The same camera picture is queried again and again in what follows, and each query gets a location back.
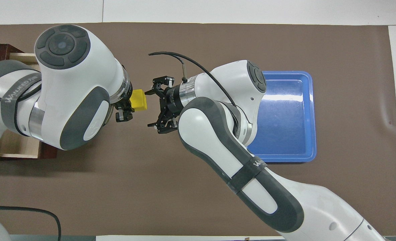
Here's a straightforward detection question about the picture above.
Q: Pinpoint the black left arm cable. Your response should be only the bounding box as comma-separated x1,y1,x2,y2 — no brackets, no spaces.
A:
0,205,62,241

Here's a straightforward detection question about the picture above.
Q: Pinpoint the brown paper table mat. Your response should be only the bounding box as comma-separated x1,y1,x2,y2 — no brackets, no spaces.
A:
0,22,396,236

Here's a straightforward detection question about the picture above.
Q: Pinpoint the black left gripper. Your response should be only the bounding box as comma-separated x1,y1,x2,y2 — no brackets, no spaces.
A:
110,95,134,123

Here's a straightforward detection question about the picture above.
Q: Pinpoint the yellow cube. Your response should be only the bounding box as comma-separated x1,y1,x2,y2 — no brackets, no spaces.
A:
131,89,149,112

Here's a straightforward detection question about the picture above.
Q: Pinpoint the blue plastic tray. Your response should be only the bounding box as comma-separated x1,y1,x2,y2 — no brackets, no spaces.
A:
248,71,317,163

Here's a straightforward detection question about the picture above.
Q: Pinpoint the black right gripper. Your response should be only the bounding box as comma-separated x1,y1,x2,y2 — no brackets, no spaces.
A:
144,76,185,135

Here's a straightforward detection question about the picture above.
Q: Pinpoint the wooden drawer with white handle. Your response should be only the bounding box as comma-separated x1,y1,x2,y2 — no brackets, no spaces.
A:
0,52,58,161

